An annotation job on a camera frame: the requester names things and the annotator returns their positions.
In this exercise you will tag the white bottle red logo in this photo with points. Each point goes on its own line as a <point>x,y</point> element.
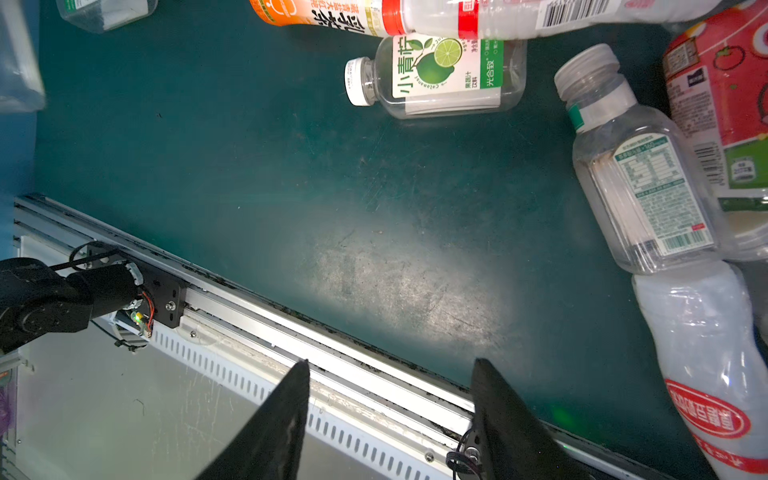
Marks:
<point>701,321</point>

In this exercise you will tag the clear lime juice bottle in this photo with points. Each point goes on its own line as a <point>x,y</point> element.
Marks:
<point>421,76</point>
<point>22,88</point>

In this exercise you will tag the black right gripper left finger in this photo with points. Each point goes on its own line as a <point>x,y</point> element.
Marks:
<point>269,445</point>

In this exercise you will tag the orange juice bottle back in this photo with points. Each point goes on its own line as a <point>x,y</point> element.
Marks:
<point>378,18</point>

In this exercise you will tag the white bottle pink label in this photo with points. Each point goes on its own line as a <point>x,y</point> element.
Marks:
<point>716,79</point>

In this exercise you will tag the white bottle red cap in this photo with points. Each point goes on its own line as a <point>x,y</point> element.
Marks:
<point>523,20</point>

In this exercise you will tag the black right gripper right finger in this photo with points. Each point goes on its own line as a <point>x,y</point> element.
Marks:
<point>514,444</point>

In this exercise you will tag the clear wide jar bottle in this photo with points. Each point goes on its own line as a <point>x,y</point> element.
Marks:
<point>100,16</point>

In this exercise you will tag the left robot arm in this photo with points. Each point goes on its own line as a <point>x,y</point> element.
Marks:
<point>36,300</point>

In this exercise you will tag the clear bottle green neck band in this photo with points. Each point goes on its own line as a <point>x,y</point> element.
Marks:
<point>644,184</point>

